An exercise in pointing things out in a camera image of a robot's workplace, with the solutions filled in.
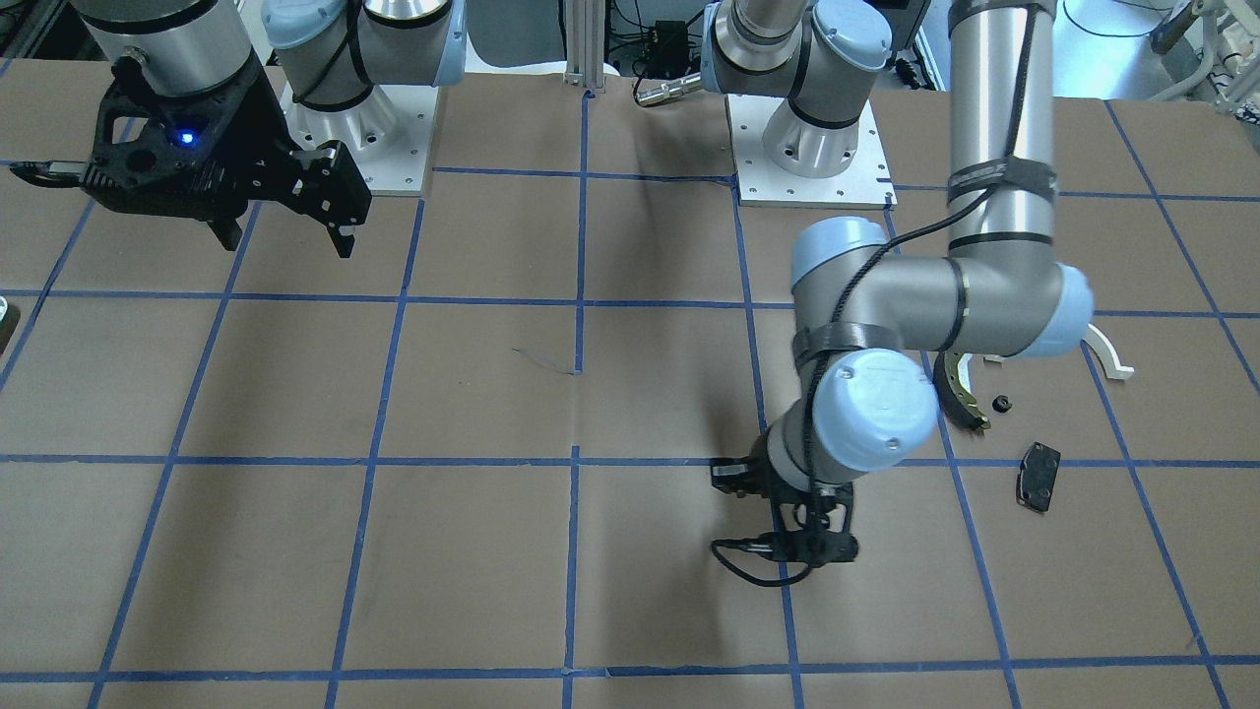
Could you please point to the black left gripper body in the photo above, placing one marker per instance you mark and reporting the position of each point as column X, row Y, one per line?
column 762, row 477

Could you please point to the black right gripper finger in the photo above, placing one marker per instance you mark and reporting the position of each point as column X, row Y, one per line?
column 342, row 237
column 227, row 232

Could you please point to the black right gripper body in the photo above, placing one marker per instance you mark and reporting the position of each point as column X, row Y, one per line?
column 254, row 143

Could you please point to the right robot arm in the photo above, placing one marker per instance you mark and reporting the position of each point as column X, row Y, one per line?
column 334, row 53

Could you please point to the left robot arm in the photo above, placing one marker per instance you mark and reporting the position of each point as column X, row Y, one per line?
column 983, row 281

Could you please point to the green curved brake shoe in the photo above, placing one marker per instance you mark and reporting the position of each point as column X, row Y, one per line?
column 951, row 378

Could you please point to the black brake pad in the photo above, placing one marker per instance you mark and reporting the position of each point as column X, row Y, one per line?
column 1037, row 477

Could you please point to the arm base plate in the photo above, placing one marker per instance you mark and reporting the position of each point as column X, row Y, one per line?
column 783, row 162
column 389, row 135

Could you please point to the aluminium frame post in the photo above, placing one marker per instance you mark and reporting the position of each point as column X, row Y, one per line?
column 584, row 44

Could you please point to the white curved plastic bracket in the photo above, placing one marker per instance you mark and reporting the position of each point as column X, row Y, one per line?
column 1101, row 346

